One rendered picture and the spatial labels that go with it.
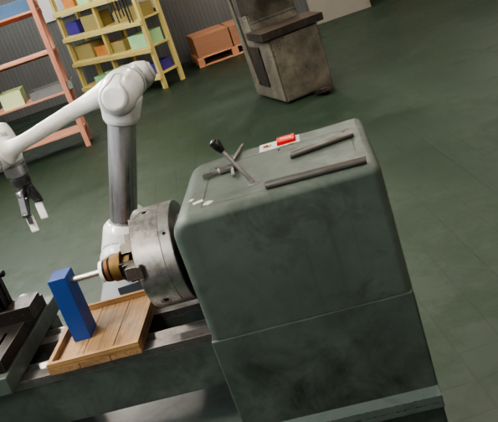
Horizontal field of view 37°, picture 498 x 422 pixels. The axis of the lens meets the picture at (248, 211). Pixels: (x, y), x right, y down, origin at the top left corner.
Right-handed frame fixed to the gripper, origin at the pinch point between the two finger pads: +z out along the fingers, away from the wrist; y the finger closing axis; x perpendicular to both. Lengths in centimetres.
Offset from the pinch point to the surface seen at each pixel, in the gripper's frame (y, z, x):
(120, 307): -49, 23, -34
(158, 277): -77, 3, -58
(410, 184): 207, 112, -165
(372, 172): -86, -12, -125
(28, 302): -54, 9, -8
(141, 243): -74, -7, -56
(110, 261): -64, 0, -42
